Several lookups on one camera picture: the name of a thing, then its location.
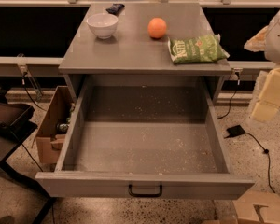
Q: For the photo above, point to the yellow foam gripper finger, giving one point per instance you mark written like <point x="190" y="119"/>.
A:
<point x="268" y="102"/>
<point x="257" y="42"/>

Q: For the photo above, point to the black drawer handle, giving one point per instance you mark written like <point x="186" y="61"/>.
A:
<point x="144" y="191"/>

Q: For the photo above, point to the cardboard box bottom right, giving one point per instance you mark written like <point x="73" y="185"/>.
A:
<point x="254" y="207"/>

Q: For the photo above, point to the dark blue snack packet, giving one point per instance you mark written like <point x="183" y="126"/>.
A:
<point x="115" y="9"/>

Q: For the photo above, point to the dark brown tray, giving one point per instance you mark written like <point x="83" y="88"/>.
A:
<point x="13" y="116"/>

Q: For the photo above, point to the green snack bag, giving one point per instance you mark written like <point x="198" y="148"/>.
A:
<point x="201" y="49"/>

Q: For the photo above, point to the black side table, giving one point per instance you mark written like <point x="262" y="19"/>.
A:
<point x="22" y="199"/>

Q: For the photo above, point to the cardboard box left of cabinet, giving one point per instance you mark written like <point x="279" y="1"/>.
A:
<point x="49" y="139"/>

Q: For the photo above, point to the grey open top drawer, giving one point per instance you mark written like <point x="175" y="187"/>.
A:
<point x="144" y="131"/>

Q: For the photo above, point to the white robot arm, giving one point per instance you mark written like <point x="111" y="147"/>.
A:
<point x="271" y="52"/>

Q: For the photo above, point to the orange fruit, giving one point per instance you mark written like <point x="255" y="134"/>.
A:
<point x="157" y="28"/>

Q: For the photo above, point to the white ceramic bowl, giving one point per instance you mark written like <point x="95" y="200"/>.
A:
<point x="102" y="25"/>

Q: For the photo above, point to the grey cabinet with top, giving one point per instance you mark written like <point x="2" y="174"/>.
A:
<point x="132" y="51"/>

